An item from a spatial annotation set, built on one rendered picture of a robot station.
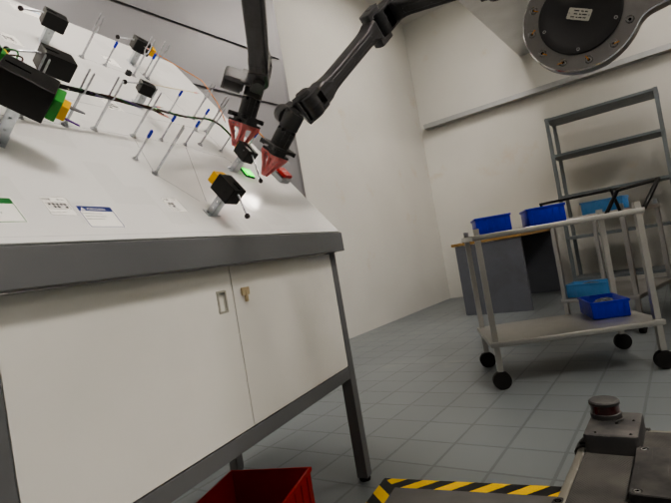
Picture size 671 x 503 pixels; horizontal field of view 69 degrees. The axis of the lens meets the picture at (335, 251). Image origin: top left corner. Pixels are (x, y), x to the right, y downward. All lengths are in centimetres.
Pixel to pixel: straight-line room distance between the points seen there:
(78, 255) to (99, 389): 23
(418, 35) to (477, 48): 91
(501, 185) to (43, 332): 628
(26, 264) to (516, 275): 457
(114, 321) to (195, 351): 21
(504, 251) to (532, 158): 198
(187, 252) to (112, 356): 25
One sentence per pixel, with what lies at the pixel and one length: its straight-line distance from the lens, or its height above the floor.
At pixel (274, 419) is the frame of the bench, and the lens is 135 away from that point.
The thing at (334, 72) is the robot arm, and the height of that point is 131.
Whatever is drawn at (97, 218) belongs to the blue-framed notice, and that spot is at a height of 92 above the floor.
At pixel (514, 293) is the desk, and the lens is 507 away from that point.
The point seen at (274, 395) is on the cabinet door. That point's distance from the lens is 135.
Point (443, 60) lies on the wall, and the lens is 735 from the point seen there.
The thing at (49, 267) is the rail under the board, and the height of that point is 83.
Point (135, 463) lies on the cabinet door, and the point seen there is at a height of 47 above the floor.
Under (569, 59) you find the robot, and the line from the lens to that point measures 106.
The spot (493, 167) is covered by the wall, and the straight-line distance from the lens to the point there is 684.
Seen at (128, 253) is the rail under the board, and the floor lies 84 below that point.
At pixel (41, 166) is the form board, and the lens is 107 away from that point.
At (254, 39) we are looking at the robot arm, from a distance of 140.
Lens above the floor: 76
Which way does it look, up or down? 1 degrees up
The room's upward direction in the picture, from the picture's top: 10 degrees counter-clockwise
